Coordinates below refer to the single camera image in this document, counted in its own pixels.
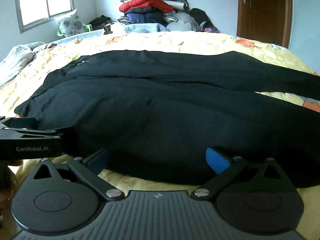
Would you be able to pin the yellow floral bed quilt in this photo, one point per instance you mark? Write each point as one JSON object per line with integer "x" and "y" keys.
{"x": 32, "y": 76}

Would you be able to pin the black bag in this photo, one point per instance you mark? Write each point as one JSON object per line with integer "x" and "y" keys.
{"x": 100, "y": 22}

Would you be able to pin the black pants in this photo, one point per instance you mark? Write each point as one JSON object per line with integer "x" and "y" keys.
{"x": 157, "y": 113}

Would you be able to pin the blue striped blanket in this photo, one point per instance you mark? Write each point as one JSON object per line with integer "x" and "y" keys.
{"x": 145, "y": 28}

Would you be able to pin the floral white pillow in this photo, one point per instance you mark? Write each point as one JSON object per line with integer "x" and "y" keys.
{"x": 70, "y": 24}

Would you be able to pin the small black white object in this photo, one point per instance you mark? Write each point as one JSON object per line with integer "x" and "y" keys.
{"x": 108, "y": 29}

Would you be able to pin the red padded jacket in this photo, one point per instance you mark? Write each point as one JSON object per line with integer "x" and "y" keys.
{"x": 135, "y": 4}

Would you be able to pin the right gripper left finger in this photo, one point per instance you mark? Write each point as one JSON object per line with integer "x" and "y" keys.
{"x": 62, "y": 199}

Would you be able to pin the brown wooden door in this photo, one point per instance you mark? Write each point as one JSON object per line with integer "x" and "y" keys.
{"x": 267, "y": 21}

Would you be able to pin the pile of clothes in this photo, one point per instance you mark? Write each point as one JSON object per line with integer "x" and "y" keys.
{"x": 176, "y": 15}

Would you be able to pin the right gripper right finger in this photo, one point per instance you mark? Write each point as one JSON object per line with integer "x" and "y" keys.
{"x": 252, "y": 195}

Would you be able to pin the window with grey frame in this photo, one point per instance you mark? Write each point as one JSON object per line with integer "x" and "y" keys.
{"x": 32, "y": 13}

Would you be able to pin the grey white crumpled sheet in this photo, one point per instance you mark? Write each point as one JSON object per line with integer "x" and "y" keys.
{"x": 18, "y": 58}

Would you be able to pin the green plastic chair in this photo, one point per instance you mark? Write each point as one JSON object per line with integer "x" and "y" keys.
{"x": 86, "y": 27}

